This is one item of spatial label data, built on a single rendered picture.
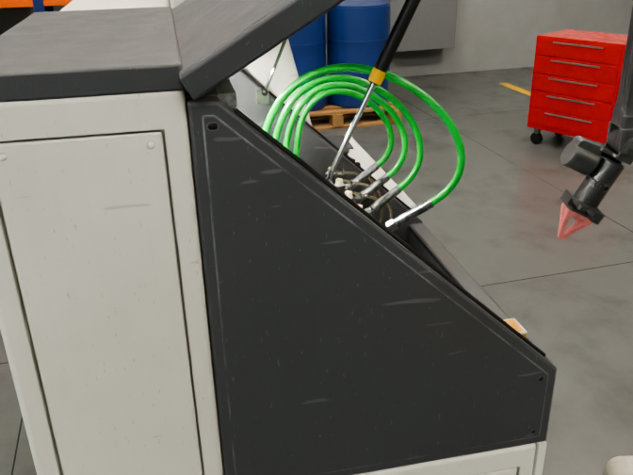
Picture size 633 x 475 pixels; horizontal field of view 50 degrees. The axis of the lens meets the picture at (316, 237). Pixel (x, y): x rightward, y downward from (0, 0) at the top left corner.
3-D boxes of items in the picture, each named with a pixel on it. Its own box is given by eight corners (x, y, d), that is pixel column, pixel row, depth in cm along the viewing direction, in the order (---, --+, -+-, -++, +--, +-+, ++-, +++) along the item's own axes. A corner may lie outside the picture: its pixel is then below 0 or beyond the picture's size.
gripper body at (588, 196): (576, 211, 147) (595, 182, 144) (560, 194, 156) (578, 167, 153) (600, 222, 148) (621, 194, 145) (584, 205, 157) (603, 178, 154)
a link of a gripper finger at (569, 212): (550, 237, 152) (574, 202, 149) (541, 224, 159) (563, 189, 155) (576, 248, 153) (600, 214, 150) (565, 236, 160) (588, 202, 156)
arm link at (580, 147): (647, 143, 141) (629, 131, 148) (601, 121, 139) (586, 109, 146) (613, 192, 145) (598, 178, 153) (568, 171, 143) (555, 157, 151)
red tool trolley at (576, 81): (524, 143, 554) (535, 35, 518) (554, 133, 581) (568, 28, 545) (604, 163, 505) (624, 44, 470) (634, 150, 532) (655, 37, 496)
